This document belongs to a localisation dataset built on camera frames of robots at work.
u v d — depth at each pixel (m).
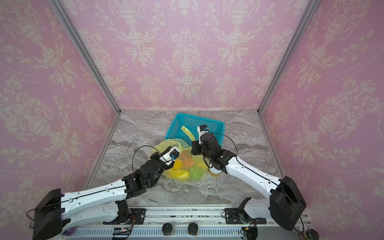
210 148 0.60
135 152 0.97
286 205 0.40
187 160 0.83
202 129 0.70
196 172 0.82
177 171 0.81
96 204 0.48
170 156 0.61
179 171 0.81
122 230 0.73
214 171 0.84
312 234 0.61
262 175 0.46
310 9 0.69
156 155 0.65
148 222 0.73
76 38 0.80
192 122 1.08
